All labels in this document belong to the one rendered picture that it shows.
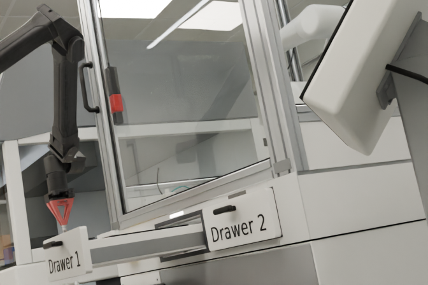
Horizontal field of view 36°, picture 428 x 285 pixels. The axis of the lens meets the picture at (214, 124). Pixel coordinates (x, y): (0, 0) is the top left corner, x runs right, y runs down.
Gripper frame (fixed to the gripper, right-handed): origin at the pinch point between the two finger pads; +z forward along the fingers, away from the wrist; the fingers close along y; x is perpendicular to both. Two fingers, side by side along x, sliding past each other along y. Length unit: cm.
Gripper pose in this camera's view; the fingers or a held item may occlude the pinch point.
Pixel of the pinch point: (63, 222)
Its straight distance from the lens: 200.4
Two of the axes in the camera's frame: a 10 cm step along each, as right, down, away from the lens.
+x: -8.6, 0.8, -5.0
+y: -4.7, 2.4, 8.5
